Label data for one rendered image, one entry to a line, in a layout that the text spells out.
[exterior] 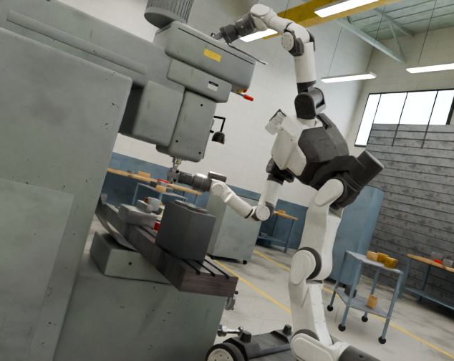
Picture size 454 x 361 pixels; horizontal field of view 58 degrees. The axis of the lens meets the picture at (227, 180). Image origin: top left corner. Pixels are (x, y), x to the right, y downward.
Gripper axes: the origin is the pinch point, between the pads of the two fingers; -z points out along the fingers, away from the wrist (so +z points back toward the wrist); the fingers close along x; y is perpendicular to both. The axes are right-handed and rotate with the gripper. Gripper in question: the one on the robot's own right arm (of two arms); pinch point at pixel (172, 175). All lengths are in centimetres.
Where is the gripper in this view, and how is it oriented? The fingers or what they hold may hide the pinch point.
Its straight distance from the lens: 203.6
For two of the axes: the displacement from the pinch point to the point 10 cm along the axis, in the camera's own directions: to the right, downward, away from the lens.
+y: -2.7, 9.6, 0.0
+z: 9.5, 2.6, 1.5
